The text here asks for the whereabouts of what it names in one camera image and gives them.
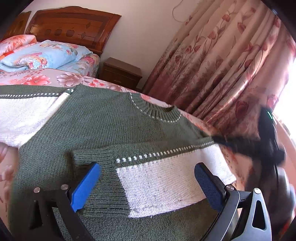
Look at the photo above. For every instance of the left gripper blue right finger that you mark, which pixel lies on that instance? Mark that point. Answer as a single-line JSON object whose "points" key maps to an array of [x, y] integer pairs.
{"points": [[211, 185]]}

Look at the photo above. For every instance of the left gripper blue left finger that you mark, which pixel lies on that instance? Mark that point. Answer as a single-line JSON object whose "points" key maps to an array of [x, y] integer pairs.
{"points": [[82, 188]]}

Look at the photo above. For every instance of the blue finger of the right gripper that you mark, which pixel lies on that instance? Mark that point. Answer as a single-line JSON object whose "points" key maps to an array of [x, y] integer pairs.
{"points": [[234, 143]]}

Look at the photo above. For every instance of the green white knit sweater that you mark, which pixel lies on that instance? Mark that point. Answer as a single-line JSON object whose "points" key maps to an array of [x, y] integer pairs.
{"points": [[188, 223]]}

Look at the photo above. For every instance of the pink floral curtain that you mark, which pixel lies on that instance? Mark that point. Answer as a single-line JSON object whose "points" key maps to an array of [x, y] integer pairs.
{"points": [[227, 60]]}

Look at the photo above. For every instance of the dark wooden nightstand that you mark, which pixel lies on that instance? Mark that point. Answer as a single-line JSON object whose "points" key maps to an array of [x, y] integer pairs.
{"points": [[120, 73]]}

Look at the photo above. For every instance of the blue floral folded quilt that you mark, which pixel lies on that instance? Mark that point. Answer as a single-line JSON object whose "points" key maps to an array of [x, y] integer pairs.
{"points": [[46, 54]]}

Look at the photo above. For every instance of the pink floral pillow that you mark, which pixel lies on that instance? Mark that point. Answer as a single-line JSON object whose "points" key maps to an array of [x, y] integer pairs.
{"points": [[14, 42]]}

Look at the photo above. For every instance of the large carved wooden headboard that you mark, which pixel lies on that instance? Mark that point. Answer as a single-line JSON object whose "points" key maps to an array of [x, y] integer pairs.
{"points": [[75, 25]]}

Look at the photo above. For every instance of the small wooden headboard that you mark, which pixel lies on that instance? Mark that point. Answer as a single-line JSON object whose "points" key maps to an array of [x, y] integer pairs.
{"points": [[18, 26]]}

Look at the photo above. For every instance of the window with metal frame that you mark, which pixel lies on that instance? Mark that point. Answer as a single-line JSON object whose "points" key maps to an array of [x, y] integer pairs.
{"points": [[285, 108]]}

